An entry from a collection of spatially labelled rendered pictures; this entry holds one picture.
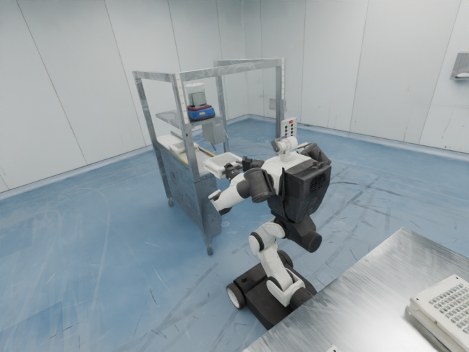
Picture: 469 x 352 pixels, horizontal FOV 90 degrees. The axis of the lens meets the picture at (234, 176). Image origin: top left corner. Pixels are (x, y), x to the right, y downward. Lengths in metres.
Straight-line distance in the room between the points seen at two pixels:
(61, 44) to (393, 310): 5.13
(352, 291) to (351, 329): 0.16
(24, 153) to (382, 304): 5.07
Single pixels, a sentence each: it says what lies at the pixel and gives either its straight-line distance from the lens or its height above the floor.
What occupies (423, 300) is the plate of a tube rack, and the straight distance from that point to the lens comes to 1.18.
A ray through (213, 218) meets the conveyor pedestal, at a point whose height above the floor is 0.24.
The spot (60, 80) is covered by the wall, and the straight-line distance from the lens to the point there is 5.08.
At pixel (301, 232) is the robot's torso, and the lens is 1.35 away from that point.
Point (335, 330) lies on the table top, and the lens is 1.09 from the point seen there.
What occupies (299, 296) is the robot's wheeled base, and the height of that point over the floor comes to 0.35.
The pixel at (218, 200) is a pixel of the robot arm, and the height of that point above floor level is 1.13.
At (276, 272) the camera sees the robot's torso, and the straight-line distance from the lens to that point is 1.84.
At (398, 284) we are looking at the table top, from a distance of 1.29.
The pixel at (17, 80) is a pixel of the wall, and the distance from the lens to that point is 5.05.
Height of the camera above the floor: 1.81
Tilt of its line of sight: 28 degrees down
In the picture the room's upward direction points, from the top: 6 degrees counter-clockwise
